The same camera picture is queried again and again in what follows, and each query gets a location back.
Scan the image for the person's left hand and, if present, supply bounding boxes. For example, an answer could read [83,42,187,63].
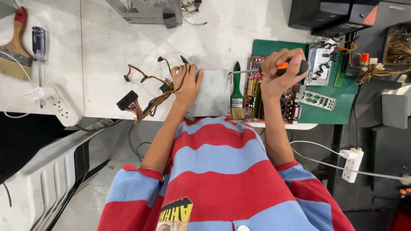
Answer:
[170,62,205,111]

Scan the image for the person's right hand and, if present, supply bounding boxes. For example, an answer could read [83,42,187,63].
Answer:
[259,48,309,101]

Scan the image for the orange and black screwdriver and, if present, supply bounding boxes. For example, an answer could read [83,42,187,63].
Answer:
[228,59,310,77]

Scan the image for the grey metal power supply box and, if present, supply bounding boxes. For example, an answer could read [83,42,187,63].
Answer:
[186,68,232,118]

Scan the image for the silver hard disk drive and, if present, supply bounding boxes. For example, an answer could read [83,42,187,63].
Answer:
[303,44,333,87]

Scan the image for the red computer motherboard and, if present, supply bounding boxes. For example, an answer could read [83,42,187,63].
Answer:
[243,55,302,125]

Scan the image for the silver port shield plate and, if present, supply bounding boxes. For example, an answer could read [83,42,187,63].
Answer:
[298,90,337,111]

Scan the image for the green memory stick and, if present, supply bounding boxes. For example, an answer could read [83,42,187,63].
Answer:
[334,53,349,88]

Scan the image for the black computer tower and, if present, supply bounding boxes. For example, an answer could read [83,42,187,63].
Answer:
[288,0,380,37]

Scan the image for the green cutting mat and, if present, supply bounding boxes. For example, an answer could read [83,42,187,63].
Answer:
[251,39,359,125]

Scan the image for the grey square block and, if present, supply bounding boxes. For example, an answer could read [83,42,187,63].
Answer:
[381,93,408,130]

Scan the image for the white hanging power strip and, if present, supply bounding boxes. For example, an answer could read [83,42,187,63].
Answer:
[339,147,365,184]

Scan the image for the red and blue striped shirt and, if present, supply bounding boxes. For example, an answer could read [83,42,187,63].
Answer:
[97,116,356,231]

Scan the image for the grey computer case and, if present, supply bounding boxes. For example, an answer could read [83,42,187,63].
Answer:
[104,0,183,30]

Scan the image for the white power strip with light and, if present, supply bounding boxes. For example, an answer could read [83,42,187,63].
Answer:
[41,83,83,127]

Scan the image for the large wooden paintbrush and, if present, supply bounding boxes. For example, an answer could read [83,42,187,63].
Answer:
[0,6,34,81]

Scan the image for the grey metal case panel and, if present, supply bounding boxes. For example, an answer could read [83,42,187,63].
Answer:
[0,118,115,231]

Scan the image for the black coiled cable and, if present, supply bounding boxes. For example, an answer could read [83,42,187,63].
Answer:
[313,41,339,81]

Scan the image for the green-handled paintbrush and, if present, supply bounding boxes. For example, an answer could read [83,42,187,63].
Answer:
[230,61,246,120]

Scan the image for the yellow wire bundle orange connector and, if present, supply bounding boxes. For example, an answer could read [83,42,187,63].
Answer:
[337,40,411,85]

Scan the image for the loose thin wires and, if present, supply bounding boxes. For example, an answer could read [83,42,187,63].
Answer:
[180,0,208,27]

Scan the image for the long white cable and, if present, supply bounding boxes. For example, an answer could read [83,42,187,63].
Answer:
[290,140,411,181]

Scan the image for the open power supply with wires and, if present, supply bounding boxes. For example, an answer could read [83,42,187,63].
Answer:
[382,22,411,66]

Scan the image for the multicoloured power supply cable bundle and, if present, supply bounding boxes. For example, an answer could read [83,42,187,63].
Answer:
[116,55,190,126]

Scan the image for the black power cable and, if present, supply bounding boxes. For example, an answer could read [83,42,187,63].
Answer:
[74,118,152,162]

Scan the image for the clear black-handled screwdriver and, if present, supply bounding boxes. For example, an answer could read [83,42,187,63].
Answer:
[31,26,46,109]

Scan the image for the white charger plug with cable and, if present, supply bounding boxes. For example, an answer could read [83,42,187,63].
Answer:
[0,50,46,119]

